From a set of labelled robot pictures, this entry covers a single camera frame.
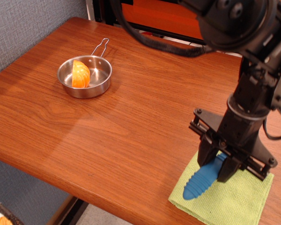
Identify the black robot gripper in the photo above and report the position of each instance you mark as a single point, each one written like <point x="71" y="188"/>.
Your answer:
<point x="235" y="134"/>

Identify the orange panel black frame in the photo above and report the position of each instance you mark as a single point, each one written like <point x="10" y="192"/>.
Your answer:
<point x="159" y="21"/>

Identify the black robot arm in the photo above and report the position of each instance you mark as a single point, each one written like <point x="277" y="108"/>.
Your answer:
<point x="259" y="85"/>

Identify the orange object in basket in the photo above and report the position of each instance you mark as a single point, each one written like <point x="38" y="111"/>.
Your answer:
<point x="5" y="221"/>

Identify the green folded cloth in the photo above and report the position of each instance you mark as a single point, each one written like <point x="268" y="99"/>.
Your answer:
<point x="239" y="201"/>

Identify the orange toy fruit slice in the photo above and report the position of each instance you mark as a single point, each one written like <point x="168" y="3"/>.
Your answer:
<point x="80" y="75"/>

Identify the small steel pot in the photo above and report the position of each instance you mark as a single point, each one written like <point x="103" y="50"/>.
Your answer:
<point x="100" y="73"/>

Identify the blue handled metal spoon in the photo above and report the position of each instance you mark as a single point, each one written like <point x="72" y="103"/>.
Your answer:
<point x="203" y="179"/>

